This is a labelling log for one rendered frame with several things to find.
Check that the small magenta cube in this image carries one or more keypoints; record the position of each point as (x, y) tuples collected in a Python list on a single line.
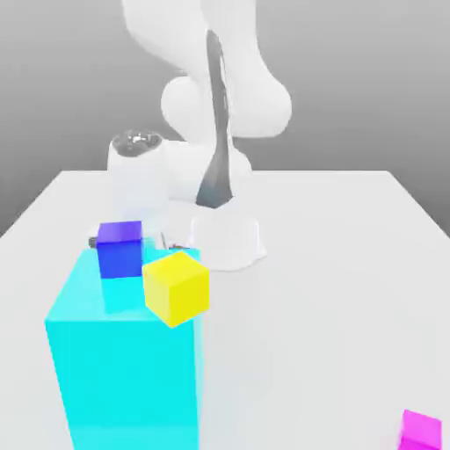
[(420, 432)]

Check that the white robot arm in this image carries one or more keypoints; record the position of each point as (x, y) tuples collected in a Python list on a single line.
[(246, 105)]

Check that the large cyan box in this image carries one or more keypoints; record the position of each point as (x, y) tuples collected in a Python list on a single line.
[(123, 379)]

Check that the small blue cube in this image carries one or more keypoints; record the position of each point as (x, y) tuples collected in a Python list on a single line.
[(119, 258)]

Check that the small yellow cube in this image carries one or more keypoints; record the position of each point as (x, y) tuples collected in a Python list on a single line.
[(175, 291)]

